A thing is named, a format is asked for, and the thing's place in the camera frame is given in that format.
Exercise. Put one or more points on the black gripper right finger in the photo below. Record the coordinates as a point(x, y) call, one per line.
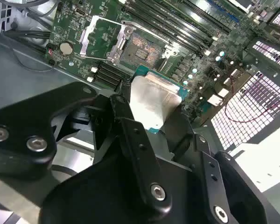
point(207, 158)

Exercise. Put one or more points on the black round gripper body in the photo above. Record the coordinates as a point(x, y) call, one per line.
point(95, 193)

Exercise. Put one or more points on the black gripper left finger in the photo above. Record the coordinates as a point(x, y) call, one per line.
point(21, 116)

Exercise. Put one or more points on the silver CPU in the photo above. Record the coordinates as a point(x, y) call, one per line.
point(151, 102)

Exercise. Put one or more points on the metal socket cover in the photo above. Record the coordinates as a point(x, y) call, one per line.
point(84, 47)

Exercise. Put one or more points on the thin metal locking lever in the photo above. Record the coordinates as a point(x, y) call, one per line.
point(142, 23)

